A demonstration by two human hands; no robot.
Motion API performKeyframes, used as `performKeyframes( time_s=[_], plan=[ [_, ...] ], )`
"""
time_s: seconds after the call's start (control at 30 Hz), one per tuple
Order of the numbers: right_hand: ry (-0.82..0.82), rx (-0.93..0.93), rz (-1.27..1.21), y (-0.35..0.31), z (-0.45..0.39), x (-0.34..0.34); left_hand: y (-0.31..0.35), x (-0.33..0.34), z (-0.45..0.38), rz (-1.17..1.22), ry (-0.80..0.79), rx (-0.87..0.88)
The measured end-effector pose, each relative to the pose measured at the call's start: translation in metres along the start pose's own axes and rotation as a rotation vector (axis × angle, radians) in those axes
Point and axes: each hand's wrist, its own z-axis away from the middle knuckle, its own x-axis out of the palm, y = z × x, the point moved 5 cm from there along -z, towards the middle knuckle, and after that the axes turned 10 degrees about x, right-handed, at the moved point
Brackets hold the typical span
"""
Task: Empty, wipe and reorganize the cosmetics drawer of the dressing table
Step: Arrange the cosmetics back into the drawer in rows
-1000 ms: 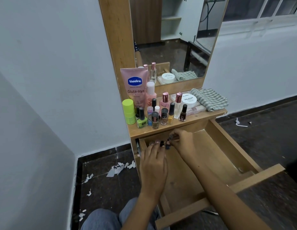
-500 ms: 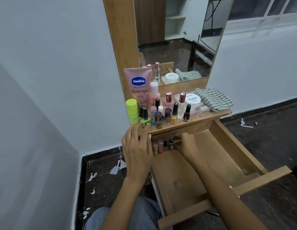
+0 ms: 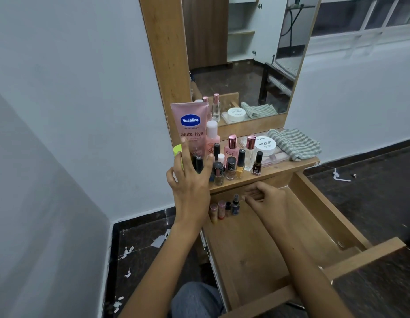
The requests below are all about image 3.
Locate person's left hand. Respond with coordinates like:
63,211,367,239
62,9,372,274
166,137,215,229

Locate person's right hand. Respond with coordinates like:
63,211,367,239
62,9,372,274
241,181,292,235

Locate glitter capped nail polish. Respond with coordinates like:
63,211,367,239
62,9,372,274
213,161,225,186

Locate maroon nail polish bottle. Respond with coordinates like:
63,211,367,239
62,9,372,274
251,151,264,176

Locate nude nail polish bottle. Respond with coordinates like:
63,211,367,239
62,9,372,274
225,156,238,181

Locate green cylindrical stick container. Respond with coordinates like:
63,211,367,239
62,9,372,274
173,144,184,169

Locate clear box of mini bottles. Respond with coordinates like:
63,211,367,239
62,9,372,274
239,135,290,168

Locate yellow nail polish bottle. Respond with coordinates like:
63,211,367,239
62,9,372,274
236,148,246,178

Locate wooden drawer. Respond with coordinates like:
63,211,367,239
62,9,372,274
200,172,407,318

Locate pink perfume bottle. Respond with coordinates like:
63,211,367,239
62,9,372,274
224,134,240,166

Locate white round jar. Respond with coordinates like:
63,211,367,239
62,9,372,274
254,135,277,157

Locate pink bottle with white cap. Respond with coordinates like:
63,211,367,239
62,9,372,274
205,120,221,159

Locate green checked cloth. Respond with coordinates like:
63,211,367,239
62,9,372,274
267,128,322,162

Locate clear perfume bottle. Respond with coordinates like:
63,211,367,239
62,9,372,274
245,134,257,172

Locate pink Vaseline lotion tube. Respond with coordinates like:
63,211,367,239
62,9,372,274
170,102,209,159

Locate person's left forearm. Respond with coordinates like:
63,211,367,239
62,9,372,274
118,221,205,318

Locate person's right forearm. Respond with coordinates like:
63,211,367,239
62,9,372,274
274,228,355,318

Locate person's grey jeans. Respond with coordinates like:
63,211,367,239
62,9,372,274
171,282,225,318

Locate torn white paper pile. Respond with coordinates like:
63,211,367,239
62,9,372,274
151,228,171,248

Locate dressing table mirror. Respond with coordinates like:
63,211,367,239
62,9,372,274
181,0,322,126

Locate wooden dressing table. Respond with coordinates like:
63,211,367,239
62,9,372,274
138,0,321,265

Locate white barred window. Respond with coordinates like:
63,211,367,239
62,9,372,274
306,0,410,57

